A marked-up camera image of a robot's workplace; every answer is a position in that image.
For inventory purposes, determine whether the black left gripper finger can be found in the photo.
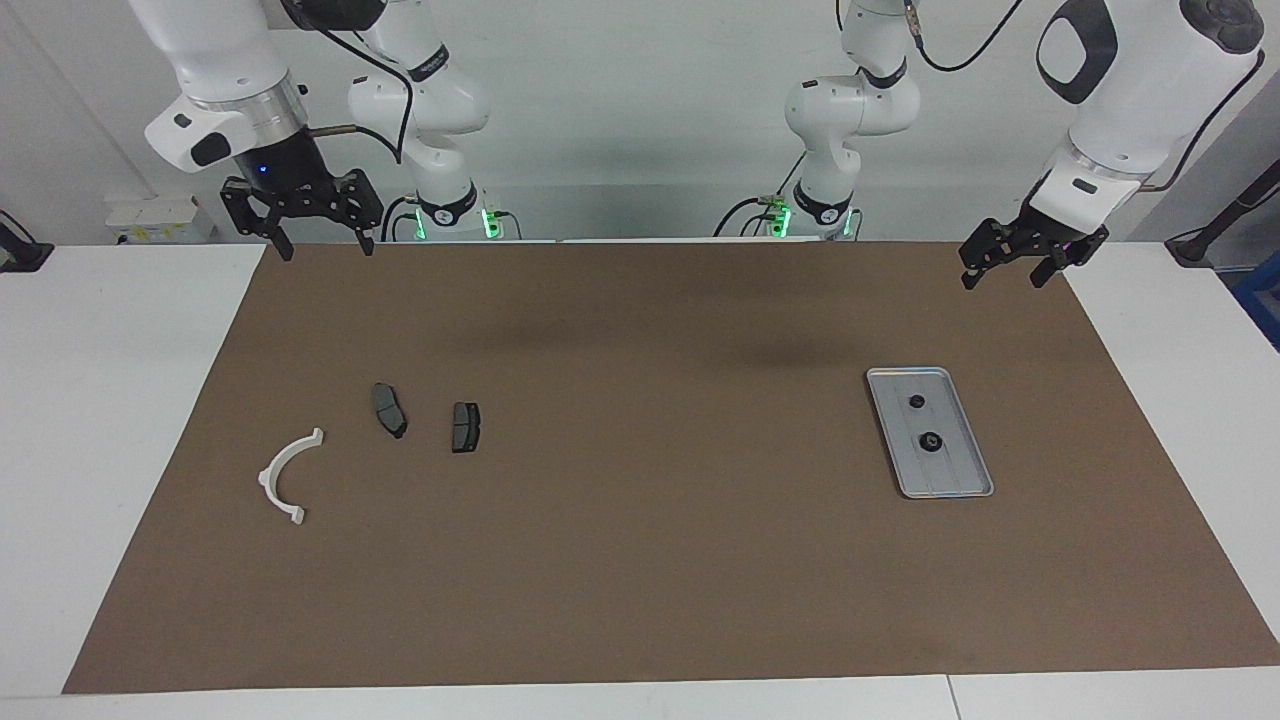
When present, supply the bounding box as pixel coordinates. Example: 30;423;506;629
1030;245;1091;289
960;215;1021;291

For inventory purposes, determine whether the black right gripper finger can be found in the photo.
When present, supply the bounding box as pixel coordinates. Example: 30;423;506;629
335;168;386;258
220;178;296;263

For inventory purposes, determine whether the silver metal tray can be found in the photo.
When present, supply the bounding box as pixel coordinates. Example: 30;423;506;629
866;366;995;499

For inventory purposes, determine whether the white box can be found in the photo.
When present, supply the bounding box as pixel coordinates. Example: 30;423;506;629
105;195;216;244

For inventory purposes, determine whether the elongated dark brake pad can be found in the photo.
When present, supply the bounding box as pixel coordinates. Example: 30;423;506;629
372;383;408;440

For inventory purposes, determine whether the blue crate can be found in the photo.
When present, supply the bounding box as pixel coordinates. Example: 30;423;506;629
1232;250;1280;351

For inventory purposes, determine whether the brown table mat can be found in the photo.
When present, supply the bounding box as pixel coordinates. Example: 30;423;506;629
62;240;1280;694

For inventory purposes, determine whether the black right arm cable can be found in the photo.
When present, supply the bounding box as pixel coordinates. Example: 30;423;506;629
285;0;416;166

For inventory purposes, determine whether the black clamp mount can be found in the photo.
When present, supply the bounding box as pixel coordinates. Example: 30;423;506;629
0;210;53;273

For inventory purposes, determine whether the black base cable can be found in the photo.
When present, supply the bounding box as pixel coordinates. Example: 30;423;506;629
713;150;811;239

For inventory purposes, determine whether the white semicircular plastic bracket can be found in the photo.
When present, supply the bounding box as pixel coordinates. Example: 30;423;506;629
258;428;326;527

